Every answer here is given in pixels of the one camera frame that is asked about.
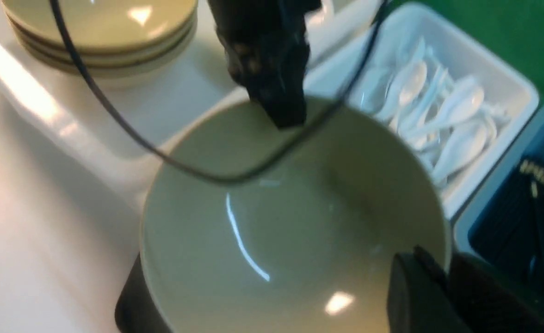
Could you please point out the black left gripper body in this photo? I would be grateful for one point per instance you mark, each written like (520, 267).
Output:
(265, 44)

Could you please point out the yellow noodle bowl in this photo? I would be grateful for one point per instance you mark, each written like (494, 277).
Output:
(304, 248)

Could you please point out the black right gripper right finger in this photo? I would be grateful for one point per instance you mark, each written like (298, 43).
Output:
(490, 302)

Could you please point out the bundle of black chopsticks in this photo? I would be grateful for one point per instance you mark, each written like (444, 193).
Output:
(509, 232)

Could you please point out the blue-grey chopstick bin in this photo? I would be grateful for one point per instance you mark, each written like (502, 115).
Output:
(530, 142)

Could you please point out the stack of yellow bowls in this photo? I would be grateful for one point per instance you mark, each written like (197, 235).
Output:
(116, 39)

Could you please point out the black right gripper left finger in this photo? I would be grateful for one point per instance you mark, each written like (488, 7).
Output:
(418, 301)

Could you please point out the white spoon bin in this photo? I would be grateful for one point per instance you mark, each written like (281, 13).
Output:
(501, 100)

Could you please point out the black serving tray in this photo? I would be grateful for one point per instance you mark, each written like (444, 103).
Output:
(135, 312)

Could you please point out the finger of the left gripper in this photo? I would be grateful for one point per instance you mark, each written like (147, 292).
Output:
(286, 107)

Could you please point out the pile of white spoons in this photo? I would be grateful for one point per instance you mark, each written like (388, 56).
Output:
(445, 121)

